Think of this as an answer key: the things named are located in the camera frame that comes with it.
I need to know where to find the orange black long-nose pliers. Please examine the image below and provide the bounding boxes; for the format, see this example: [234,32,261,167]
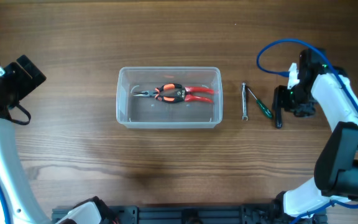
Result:
[134,83,184,103]

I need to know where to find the clear plastic container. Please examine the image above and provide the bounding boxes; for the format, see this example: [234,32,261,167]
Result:
[116,67,223,129]

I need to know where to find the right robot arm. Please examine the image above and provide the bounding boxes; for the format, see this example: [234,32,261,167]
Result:
[269,49,358,223]

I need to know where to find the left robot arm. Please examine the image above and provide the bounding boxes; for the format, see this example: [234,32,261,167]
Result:
[0,55,52,223]

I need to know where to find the silver combination wrench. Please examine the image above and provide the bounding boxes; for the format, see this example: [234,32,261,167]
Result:
[241,82,249,121]

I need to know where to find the red black handled screwdriver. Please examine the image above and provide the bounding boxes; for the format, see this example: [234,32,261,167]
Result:
[275,107,283,129]

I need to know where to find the green handled screwdriver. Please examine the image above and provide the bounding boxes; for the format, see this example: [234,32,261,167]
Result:
[247,87,273,119]

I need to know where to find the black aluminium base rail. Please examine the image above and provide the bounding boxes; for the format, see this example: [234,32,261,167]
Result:
[51,203,279,224]

